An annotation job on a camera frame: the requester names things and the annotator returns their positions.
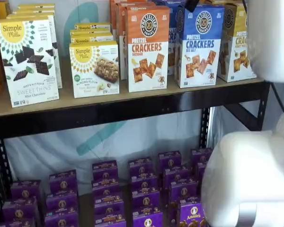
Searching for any yellow honey mustard crackers box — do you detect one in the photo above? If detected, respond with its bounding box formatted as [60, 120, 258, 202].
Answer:
[217, 2, 258, 83]

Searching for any Simple Mills almond bars box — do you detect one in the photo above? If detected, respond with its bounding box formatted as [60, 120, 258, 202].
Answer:
[70, 29, 114, 37]
[74, 22, 111, 31]
[70, 35, 115, 44]
[69, 40, 120, 99]

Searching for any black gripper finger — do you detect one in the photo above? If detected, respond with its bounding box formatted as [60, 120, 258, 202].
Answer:
[184, 0, 201, 13]

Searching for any purple Annie's snack box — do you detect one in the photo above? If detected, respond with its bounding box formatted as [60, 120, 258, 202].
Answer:
[132, 208, 164, 227]
[178, 202, 210, 227]
[10, 180, 41, 201]
[92, 160, 119, 182]
[0, 217, 36, 227]
[132, 188, 161, 210]
[168, 182, 201, 204]
[128, 157, 154, 177]
[162, 166, 190, 187]
[45, 192, 79, 215]
[44, 211, 80, 227]
[91, 178, 121, 198]
[49, 170, 78, 195]
[191, 148, 213, 166]
[1, 198, 39, 222]
[94, 212, 126, 227]
[131, 174, 159, 192]
[94, 195, 124, 216]
[195, 162, 210, 182]
[158, 151, 182, 171]

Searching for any black metal shelf rack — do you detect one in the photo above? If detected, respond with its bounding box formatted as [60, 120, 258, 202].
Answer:
[0, 80, 272, 213]

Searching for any orange cheddar crackers box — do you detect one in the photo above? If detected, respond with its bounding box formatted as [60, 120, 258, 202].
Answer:
[115, 1, 157, 81]
[109, 0, 154, 33]
[124, 5, 170, 93]

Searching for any blue sea salt crackers box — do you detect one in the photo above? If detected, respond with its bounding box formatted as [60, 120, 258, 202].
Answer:
[151, 0, 180, 7]
[167, 0, 187, 76]
[174, 4, 225, 89]

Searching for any wooden shelf board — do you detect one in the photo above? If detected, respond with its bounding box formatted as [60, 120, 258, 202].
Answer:
[0, 56, 266, 118]

